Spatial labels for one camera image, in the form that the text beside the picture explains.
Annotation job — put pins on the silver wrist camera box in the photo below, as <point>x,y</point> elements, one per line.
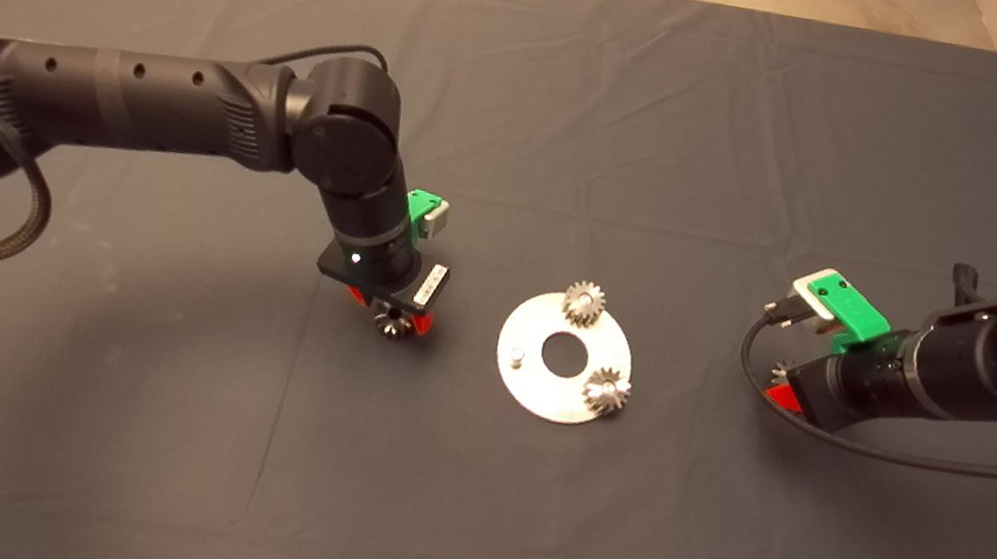
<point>812,291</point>
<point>438,222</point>

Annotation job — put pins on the small steel bevel gear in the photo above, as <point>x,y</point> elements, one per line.
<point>392,325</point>
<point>607,391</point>
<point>585,303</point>

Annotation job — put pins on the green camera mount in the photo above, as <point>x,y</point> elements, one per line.
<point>849,310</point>
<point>418,207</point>

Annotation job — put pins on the green right camera mount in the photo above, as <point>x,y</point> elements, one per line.
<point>849,310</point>

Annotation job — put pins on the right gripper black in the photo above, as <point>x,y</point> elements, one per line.
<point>840,399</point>

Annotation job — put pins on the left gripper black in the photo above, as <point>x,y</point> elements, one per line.
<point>430,287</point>

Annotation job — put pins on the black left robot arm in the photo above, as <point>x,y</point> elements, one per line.
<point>136,102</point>

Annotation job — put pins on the green left camera mount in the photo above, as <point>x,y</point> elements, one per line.
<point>418,207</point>

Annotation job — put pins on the round metal plate with pins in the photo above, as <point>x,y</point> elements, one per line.
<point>541,391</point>

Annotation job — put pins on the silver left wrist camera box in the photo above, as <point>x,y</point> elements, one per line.
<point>438,222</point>

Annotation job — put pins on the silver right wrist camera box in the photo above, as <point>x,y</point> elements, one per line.
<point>812,291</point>

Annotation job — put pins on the large steel bevel gear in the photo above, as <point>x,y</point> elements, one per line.
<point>780,374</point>

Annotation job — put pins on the dark grey table cloth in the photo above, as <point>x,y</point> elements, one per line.
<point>589,84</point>

